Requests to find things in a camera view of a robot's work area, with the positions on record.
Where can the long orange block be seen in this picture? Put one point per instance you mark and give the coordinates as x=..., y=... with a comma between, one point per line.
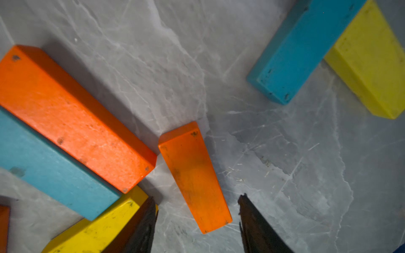
x=35, y=89

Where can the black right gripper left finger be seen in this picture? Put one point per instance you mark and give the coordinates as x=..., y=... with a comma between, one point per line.
x=138, y=234

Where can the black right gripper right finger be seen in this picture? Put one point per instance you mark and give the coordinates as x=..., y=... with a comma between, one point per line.
x=257, y=234

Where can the yellow block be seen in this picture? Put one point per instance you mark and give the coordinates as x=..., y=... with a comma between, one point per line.
x=94, y=236
x=371, y=62

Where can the orange block bottom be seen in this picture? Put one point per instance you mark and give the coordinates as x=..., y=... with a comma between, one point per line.
x=4, y=227

